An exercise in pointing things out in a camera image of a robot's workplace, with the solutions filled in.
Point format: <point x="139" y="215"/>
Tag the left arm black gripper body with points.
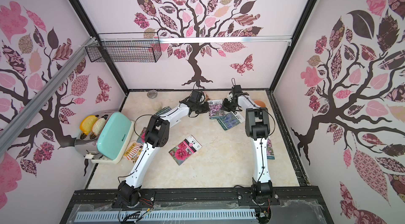
<point x="201" y="108"/>

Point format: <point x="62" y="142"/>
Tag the white slotted cable duct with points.
<point x="121" y="217"/>

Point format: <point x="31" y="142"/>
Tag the beige toast slice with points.
<point x="98" y="127"/>

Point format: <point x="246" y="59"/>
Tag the pink cosmos seed packet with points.
<point x="215" y="109"/>

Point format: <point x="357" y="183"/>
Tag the aluminium rail on wall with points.
<point x="18" y="124"/>

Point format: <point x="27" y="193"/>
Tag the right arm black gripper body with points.
<point x="228" y="105"/>

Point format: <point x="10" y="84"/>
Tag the lavender seed packet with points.
<point x="231" y="120"/>
<point x="163" y="111"/>

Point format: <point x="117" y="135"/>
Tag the orange illustrated packet by toaster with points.
<point x="133" y="152"/>

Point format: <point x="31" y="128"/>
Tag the orange ceramic mug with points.
<point x="260" y="103"/>

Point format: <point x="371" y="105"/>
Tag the pink rose packet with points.
<point x="185" y="149"/>
<point x="141" y="138"/>

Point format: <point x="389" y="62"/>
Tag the clear glass jar with grains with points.
<point x="154" y="100"/>

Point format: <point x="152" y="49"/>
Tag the black wire basket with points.
<point x="140" y="47"/>

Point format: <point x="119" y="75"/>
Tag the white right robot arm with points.
<point x="258" y="129"/>

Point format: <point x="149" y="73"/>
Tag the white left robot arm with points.
<point x="156" y="137"/>

